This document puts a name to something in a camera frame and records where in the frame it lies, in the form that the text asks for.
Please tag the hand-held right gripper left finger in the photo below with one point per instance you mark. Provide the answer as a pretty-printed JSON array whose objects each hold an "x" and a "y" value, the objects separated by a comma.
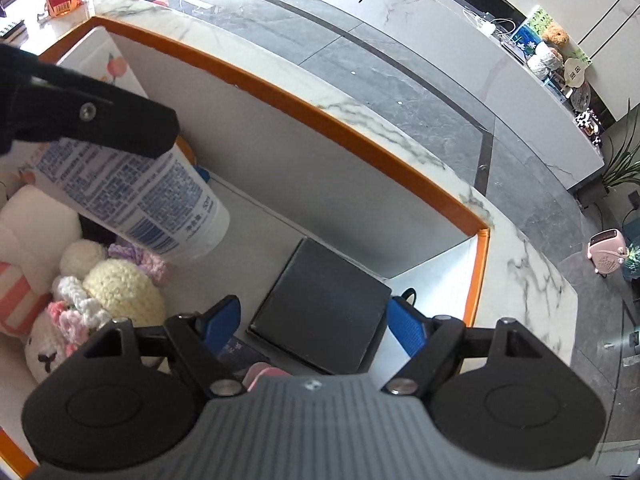
[{"x": 222, "y": 322}]

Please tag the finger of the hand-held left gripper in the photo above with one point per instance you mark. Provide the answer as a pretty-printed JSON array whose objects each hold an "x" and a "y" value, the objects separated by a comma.
[{"x": 100, "y": 115}]

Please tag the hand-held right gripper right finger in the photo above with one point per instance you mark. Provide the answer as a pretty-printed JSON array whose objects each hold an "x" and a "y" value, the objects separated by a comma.
[{"x": 407, "y": 332}]

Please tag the black box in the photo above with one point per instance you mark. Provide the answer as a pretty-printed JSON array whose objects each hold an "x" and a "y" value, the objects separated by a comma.
[{"x": 320, "y": 305}]

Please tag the white lotion tube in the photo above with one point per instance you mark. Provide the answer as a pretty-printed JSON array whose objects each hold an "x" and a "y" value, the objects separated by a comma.
[{"x": 150, "y": 195}]

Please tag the white box with orange rim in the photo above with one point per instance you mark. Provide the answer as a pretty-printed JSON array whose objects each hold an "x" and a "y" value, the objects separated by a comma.
[{"x": 300, "y": 185}]

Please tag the dark small card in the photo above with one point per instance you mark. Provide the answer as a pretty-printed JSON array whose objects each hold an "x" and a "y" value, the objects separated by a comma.
[{"x": 240, "y": 355}]

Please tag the pink wallet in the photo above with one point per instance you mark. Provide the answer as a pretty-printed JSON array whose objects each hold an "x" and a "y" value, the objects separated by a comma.
[{"x": 265, "y": 375}]

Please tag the purple crochet flower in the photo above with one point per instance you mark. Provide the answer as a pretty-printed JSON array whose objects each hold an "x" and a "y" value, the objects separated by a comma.
[{"x": 145, "y": 262}]

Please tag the crochet flower bouquet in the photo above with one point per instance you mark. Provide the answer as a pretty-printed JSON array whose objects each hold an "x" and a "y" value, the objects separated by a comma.
[{"x": 125, "y": 295}]

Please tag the white pink plush toy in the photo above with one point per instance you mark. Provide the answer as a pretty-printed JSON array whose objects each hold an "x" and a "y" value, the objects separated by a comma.
[{"x": 35, "y": 220}]

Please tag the cream crochet ball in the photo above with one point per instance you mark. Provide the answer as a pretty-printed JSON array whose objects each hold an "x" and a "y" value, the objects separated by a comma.
[{"x": 82, "y": 257}]

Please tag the white crochet lamb doll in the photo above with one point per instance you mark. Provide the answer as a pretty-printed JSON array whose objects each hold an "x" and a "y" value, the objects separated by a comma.
[{"x": 45, "y": 355}]

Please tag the pink heater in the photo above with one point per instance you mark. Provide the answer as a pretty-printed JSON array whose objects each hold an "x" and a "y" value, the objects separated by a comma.
[{"x": 606, "y": 252}]

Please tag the small potted plant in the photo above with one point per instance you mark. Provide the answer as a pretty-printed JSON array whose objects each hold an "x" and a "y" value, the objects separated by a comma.
[{"x": 632, "y": 260}]

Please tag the white TV cabinet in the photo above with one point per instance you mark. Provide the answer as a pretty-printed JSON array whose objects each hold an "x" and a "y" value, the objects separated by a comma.
[{"x": 500, "y": 100}]

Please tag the green potted plant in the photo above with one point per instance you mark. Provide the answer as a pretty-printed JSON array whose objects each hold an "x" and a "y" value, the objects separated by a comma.
[{"x": 622, "y": 165}]

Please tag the cow print item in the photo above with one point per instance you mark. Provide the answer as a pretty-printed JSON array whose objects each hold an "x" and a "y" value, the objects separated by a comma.
[{"x": 589, "y": 127}]

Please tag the white crochet pot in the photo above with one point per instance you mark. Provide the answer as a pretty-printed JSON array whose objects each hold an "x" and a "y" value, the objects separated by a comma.
[{"x": 545, "y": 62}]

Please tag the white round sign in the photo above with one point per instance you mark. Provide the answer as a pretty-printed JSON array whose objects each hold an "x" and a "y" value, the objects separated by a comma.
[{"x": 576, "y": 72}]

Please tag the blue box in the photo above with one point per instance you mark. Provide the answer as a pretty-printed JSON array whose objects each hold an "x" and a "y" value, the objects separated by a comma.
[{"x": 525, "y": 39}]

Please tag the brown teddy bear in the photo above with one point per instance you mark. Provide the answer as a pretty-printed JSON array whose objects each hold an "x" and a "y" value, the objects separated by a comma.
[{"x": 556, "y": 35}]

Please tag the green white card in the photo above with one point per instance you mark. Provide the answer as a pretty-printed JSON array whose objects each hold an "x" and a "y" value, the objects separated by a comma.
[{"x": 539, "y": 19}]

